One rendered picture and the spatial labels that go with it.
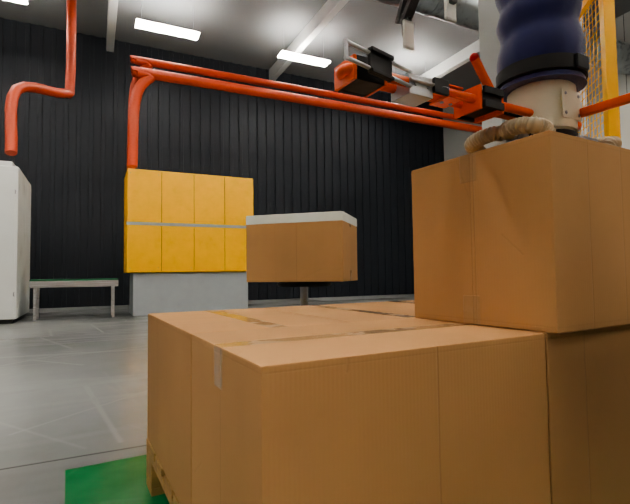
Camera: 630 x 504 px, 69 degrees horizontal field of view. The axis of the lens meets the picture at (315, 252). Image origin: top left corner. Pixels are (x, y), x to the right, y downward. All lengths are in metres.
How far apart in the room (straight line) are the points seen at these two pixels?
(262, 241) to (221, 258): 5.69
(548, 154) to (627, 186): 0.29
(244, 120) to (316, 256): 10.15
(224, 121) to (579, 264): 11.68
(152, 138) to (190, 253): 4.38
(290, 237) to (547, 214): 1.87
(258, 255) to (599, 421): 2.02
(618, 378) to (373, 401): 0.66
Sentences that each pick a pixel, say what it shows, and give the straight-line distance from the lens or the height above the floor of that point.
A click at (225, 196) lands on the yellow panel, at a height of 2.10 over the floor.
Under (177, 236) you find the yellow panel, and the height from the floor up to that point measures 1.34.
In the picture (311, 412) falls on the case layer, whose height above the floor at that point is 0.47.
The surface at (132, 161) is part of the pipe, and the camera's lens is 8.65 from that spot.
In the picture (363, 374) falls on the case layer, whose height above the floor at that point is 0.51.
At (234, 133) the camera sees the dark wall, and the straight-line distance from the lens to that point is 12.40.
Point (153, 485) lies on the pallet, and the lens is 1.62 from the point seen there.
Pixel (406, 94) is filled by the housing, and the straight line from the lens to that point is 1.05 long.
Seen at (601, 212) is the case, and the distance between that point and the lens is 1.15.
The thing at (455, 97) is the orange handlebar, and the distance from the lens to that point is 1.14.
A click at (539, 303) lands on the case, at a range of 1.02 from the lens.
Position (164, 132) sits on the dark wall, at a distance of 12.00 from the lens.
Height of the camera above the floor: 0.67
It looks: 3 degrees up
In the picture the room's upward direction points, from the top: 1 degrees counter-clockwise
